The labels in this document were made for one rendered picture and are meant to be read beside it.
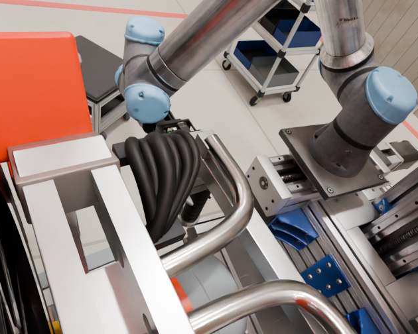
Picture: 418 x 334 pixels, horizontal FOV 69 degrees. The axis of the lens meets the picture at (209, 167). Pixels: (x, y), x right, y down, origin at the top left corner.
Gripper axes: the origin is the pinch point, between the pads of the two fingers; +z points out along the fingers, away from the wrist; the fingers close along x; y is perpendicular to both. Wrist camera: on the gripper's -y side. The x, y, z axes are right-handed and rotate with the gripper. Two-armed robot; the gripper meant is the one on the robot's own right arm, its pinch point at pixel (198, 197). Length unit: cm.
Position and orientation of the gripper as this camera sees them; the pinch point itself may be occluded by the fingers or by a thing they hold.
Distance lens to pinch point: 57.8
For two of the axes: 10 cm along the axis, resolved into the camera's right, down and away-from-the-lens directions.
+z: 4.9, 7.5, -4.4
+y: 2.8, -6.1, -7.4
